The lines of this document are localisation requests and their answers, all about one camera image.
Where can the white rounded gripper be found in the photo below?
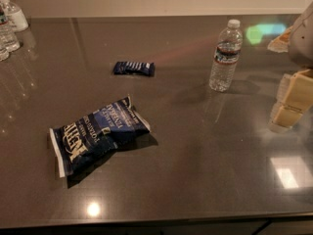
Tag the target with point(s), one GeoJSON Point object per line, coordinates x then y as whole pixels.
{"type": "Point", "coordinates": [303, 39]}

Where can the clear plastic water bottle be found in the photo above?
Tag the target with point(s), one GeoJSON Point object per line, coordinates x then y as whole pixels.
{"type": "Point", "coordinates": [226, 56]}

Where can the blue kettle chip bag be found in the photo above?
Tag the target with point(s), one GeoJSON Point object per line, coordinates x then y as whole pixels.
{"type": "Point", "coordinates": [84, 141]}

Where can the white hand sanitizer pump bottle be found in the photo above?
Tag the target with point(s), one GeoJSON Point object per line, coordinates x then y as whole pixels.
{"type": "Point", "coordinates": [15, 15]}

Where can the clear water bottle at left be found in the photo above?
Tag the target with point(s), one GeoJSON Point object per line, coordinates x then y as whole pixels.
{"type": "Point", "coordinates": [7, 36]}

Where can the clear bottle at left edge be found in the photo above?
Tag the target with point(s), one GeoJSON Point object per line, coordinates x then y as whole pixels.
{"type": "Point", "coordinates": [4, 54]}

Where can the small dark blue snack packet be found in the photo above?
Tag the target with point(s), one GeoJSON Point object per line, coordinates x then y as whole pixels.
{"type": "Point", "coordinates": [137, 68]}

